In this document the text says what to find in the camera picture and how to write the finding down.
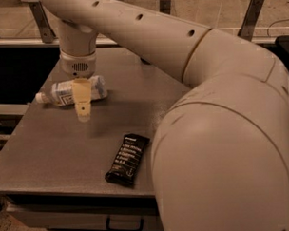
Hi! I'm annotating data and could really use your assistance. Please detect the black drawer handle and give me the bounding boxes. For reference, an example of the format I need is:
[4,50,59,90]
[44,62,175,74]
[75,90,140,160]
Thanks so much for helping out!
[106,216,145,231]

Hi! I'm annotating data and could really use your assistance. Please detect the clear plastic water bottle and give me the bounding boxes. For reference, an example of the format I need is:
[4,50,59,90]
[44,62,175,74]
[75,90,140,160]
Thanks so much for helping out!
[35,75,107,106]

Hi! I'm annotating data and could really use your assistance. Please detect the metal bracket post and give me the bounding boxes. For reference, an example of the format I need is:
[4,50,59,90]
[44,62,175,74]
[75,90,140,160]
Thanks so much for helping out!
[238,0,265,41]
[159,0,171,15]
[21,0,56,44]

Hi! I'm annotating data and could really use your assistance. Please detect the middle metal bracket post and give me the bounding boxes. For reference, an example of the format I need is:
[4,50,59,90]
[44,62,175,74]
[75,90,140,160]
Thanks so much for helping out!
[159,0,171,15]

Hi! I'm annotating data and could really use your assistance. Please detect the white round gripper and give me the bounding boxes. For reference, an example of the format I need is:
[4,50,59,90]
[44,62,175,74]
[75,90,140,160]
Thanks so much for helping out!
[60,51,96,123]

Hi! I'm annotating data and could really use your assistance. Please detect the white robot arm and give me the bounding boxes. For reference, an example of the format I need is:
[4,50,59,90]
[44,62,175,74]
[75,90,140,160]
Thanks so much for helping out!
[42,0,289,231]

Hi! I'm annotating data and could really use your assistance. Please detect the grey cabinet drawer front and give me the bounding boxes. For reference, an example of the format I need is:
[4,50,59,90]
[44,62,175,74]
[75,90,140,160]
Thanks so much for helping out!
[7,203,164,231]

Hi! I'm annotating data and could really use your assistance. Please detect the black snack bar wrapper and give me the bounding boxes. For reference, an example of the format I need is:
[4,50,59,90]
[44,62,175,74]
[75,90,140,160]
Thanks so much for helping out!
[105,134,150,186]

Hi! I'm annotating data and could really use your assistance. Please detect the left metal bracket post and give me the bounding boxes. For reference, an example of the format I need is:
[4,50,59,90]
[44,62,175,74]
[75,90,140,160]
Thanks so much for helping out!
[21,0,56,44]

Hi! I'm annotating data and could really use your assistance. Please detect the grey cable on floor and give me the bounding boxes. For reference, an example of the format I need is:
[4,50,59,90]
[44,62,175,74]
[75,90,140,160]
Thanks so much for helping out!
[266,17,289,38]

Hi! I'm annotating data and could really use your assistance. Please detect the right metal bracket post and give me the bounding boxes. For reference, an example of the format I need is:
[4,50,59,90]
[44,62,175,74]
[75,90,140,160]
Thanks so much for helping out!
[238,0,265,41]

